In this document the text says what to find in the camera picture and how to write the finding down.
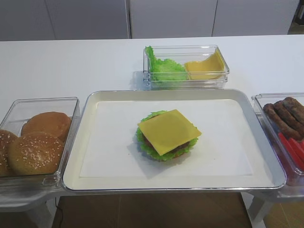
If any yellow cheese slice on burger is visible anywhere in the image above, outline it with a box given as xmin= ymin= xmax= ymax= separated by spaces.
xmin=137 ymin=109 xmax=203 ymax=156

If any yellow cheese slices stack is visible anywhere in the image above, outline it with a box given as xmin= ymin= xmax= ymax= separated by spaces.
xmin=184 ymin=50 xmax=225 ymax=80

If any brown patty on burger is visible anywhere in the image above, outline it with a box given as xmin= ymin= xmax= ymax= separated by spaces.
xmin=142 ymin=115 xmax=190 ymax=155

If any green lettuce in container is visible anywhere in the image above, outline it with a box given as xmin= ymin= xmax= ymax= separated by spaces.
xmin=145 ymin=46 xmax=187 ymax=81

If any sesame bun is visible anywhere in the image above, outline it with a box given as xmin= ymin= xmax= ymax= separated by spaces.
xmin=0 ymin=129 xmax=18 ymax=177
xmin=8 ymin=132 xmax=65 ymax=175

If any bun bottom under burger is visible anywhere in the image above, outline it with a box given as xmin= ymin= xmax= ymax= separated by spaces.
xmin=172 ymin=152 xmax=185 ymax=159

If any white paper liner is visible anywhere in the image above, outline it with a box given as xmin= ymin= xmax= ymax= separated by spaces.
xmin=81 ymin=99 xmax=257 ymax=178

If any red tomato slice front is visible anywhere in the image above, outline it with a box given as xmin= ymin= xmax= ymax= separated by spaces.
xmin=288 ymin=138 xmax=304 ymax=162

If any red tomato slice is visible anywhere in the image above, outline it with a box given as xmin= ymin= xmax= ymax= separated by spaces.
xmin=288 ymin=138 xmax=304 ymax=162
xmin=278 ymin=133 xmax=304 ymax=171

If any brown patty back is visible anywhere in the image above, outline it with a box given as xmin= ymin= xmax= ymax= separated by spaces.
xmin=263 ymin=104 xmax=303 ymax=141

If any clear lettuce cheese container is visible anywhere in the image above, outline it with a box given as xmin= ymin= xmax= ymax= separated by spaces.
xmin=142 ymin=45 xmax=230 ymax=90

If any red tomato slice middle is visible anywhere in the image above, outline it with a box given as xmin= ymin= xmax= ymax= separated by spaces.
xmin=278 ymin=133 xmax=304 ymax=171

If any brown patty front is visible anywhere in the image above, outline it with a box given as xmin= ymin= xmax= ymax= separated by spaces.
xmin=274 ymin=97 xmax=304 ymax=136

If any clear patty tomato container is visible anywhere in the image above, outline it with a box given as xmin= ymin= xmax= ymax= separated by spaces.
xmin=252 ymin=93 xmax=304 ymax=200

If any plain bun bottom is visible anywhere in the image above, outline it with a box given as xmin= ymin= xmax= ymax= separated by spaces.
xmin=20 ymin=112 xmax=71 ymax=142

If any green lettuce on burger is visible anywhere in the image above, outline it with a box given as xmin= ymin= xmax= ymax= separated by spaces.
xmin=135 ymin=109 xmax=199 ymax=162

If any clear bun container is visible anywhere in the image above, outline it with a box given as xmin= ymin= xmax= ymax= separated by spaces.
xmin=0 ymin=97 xmax=81 ymax=193

